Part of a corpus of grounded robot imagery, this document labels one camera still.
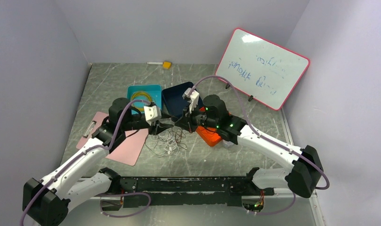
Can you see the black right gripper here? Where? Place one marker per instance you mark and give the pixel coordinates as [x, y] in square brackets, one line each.
[186, 121]

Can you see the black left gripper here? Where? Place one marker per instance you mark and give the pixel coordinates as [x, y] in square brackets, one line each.
[158, 127]

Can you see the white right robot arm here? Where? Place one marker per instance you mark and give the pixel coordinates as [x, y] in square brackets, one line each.
[301, 168]

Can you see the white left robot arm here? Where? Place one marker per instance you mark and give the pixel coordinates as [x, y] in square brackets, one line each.
[49, 200]

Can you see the navy blue plastic tray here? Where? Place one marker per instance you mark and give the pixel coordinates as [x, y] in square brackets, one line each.
[173, 100]

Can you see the teal plastic tray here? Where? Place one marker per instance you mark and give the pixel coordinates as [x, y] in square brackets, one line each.
[149, 93]

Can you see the orange plastic tray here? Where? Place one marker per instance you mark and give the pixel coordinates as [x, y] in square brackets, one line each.
[209, 135]

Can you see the pink clipboard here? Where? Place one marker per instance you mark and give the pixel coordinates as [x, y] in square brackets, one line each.
[128, 151]

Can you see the clear plastic cup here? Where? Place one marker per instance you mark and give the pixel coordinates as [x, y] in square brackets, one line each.
[227, 144]

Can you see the yellow block eraser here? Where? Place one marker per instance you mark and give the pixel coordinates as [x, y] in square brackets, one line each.
[166, 65]

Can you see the white marker pen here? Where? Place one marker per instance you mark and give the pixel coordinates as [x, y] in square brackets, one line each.
[154, 63]

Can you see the pink framed whiteboard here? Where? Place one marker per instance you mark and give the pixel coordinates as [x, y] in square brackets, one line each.
[261, 69]

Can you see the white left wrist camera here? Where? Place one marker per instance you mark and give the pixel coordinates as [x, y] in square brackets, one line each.
[152, 113]

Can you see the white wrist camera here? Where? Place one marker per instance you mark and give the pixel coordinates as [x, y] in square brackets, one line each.
[192, 97]
[152, 113]

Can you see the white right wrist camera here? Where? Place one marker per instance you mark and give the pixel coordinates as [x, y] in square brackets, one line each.
[192, 97]

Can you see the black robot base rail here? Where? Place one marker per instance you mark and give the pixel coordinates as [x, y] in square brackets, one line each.
[164, 191]

